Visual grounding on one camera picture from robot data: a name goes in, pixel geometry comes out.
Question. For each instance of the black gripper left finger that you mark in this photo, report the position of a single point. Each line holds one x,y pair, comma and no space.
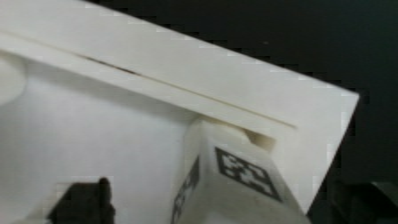
84,206

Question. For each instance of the white square table top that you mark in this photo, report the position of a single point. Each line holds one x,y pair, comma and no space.
109,82

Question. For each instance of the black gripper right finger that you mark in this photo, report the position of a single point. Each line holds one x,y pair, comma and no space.
365,203

